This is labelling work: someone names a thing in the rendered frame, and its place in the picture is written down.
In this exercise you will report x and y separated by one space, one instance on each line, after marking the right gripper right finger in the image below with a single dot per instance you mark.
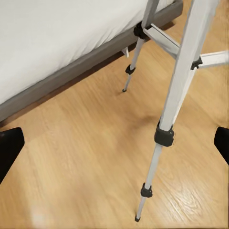
221 141

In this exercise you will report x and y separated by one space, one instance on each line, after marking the camera tripod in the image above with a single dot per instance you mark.
188 58

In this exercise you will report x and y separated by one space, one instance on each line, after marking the bed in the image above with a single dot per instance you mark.
47 43

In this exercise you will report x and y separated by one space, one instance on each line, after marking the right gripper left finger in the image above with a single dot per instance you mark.
11 143

